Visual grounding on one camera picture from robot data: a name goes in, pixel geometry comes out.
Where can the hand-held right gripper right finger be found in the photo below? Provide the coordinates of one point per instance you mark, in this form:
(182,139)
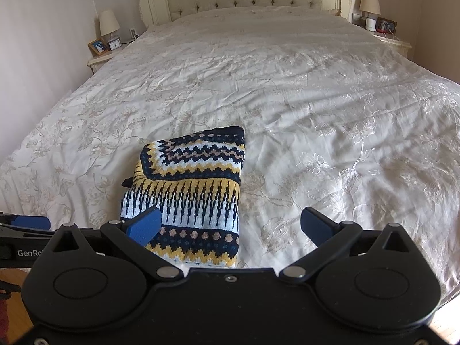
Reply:
(318,227)

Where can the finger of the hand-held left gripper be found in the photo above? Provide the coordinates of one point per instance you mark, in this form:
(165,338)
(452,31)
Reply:
(30,222)

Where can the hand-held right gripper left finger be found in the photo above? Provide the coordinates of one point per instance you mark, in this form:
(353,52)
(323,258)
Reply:
(145,230)

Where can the patterned knit sweater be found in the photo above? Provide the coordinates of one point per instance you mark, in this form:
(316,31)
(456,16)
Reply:
(194,187)

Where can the cream embroidered bedspread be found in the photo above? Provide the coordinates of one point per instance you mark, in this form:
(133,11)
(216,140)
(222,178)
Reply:
(287,97)

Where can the cream nightstand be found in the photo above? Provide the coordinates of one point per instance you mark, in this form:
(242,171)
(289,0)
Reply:
(99,61)
(397,45)

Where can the small alarm clock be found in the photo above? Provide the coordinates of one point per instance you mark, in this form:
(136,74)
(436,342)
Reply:
(114,45)

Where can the white cylindrical speaker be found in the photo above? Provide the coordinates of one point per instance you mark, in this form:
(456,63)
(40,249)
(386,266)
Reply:
(370,24)

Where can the cream shade table lamp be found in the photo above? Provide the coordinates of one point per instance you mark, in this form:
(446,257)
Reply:
(370,1)
(109,23)

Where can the wooden photo frame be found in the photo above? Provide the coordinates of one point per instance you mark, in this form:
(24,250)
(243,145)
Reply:
(98,46)

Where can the wall outlet with plug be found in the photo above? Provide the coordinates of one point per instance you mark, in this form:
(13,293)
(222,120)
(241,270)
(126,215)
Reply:
(134,34)

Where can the dark photo frame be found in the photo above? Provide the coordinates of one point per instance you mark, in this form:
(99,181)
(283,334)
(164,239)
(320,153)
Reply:
(387,25)

